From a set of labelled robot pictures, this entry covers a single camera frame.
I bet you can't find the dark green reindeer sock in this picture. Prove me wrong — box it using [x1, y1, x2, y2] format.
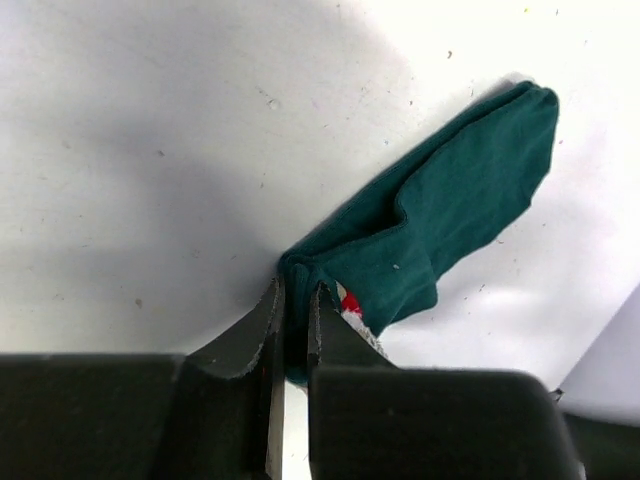
[278, 81, 560, 385]

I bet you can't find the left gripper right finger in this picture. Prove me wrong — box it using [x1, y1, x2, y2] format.
[308, 287, 583, 479]

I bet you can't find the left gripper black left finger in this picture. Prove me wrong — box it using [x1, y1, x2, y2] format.
[1, 279, 285, 479]

